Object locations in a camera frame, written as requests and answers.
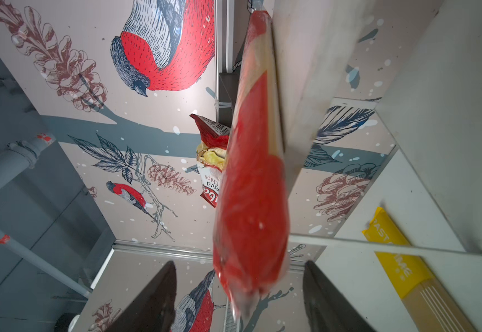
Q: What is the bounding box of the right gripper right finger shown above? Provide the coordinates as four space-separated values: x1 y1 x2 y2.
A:
303 261 374 332

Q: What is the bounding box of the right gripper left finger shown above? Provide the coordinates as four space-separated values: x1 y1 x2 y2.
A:
107 261 177 332

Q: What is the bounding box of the yellow pasta bag far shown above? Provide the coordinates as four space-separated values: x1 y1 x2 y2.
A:
362 207 476 331

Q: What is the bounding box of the white two-tier shelf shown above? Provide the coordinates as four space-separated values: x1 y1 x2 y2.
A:
267 1 482 253

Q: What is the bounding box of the red cassava chips bag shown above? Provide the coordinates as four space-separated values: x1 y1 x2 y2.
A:
190 113 231 208

